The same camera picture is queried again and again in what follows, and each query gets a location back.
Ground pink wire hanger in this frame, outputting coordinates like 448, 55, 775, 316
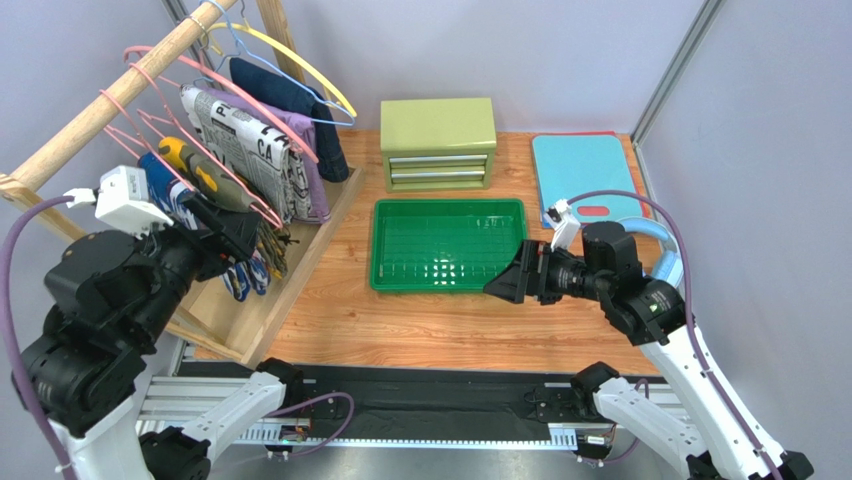
99, 89, 199, 210

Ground newspaper print trousers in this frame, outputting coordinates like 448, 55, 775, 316
180, 84, 313, 223

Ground green plastic tray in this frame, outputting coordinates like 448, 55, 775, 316
368, 198, 527, 294

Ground pink hanger with newspaper trousers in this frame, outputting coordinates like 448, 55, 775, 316
123, 45, 319, 164

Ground light blue headphones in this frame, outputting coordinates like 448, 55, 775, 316
615, 216, 686, 289

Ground light blue cutting board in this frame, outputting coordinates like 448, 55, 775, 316
531, 134, 646, 229

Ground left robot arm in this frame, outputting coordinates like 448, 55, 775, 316
1, 194, 304, 479

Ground dark blue jeans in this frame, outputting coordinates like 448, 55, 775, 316
229, 57, 349, 183

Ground green mini drawer chest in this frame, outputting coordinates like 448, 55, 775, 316
380, 97, 497, 193

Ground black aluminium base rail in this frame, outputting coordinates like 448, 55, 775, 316
136, 359, 694, 461

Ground purple trousers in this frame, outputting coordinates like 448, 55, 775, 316
209, 88, 332, 225

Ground wooden clothes rack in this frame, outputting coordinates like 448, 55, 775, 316
1, 1, 365, 367

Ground blue wire hanger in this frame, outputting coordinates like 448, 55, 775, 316
198, 1, 358, 127

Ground yellow hanger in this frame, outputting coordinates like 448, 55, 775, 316
208, 22, 358, 125

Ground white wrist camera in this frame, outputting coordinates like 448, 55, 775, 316
65, 166, 174, 238
545, 199, 581, 250

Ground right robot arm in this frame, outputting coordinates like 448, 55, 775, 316
484, 221, 815, 479

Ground blue white patterned trousers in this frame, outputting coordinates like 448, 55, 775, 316
137, 152, 271, 302

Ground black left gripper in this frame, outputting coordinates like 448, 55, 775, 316
128, 188, 266, 342

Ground camouflage trousers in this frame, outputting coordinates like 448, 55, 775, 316
158, 136, 288, 279

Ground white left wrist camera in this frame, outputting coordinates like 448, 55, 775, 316
65, 166, 174, 238

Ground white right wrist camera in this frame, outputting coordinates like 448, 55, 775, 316
545, 199, 581, 250

